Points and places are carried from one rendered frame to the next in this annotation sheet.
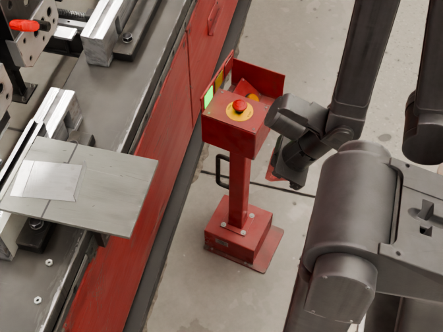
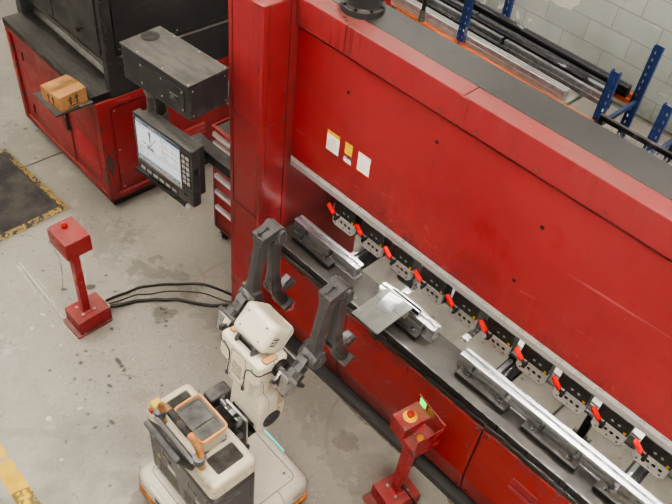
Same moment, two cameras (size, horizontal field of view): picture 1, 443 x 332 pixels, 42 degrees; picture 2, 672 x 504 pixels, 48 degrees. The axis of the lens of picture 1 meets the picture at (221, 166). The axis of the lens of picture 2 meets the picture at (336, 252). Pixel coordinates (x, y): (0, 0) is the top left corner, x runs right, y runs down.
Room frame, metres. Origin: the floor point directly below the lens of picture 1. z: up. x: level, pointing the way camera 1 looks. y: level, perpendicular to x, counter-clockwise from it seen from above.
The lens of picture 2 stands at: (1.52, -2.06, 3.89)
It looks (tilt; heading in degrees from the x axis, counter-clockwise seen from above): 45 degrees down; 117
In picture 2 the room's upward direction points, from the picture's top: 7 degrees clockwise
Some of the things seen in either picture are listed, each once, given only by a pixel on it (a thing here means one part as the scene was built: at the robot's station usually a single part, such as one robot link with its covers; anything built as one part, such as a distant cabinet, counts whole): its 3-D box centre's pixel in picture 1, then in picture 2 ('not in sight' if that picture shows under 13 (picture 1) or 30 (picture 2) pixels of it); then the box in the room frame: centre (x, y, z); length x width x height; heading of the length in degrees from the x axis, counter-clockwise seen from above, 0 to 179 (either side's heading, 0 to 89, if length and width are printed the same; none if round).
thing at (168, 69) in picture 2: not in sight; (177, 127); (-0.67, 0.27, 1.53); 0.51 x 0.25 x 0.85; 171
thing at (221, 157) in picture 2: not in sight; (204, 162); (-0.67, 0.46, 1.18); 0.40 x 0.24 x 0.07; 166
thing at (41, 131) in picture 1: (18, 161); (405, 300); (0.69, 0.41, 0.99); 0.20 x 0.03 x 0.03; 166
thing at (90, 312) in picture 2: not in sight; (78, 276); (-1.17, -0.14, 0.41); 0.25 x 0.20 x 0.83; 76
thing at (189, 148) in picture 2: not in sight; (172, 155); (-0.63, 0.18, 1.42); 0.45 x 0.12 x 0.36; 171
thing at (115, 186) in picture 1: (80, 184); (382, 310); (0.63, 0.28, 1.00); 0.26 x 0.18 x 0.01; 76
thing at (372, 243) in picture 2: not in sight; (377, 236); (0.44, 0.47, 1.26); 0.15 x 0.09 x 0.17; 166
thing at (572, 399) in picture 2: not in sight; (576, 389); (1.61, 0.19, 1.26); 0.15 x 0.09 x 0.17; 166
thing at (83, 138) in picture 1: (58, 188); (397, 319); (0.69, 0.35, 0.89); 0.30 x 0.05 x 0.03; 166
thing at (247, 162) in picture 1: (239, 178); (404, 463); (1.05, -0.06, 0.39); 0.05 x 0.05 x 0.54; 65
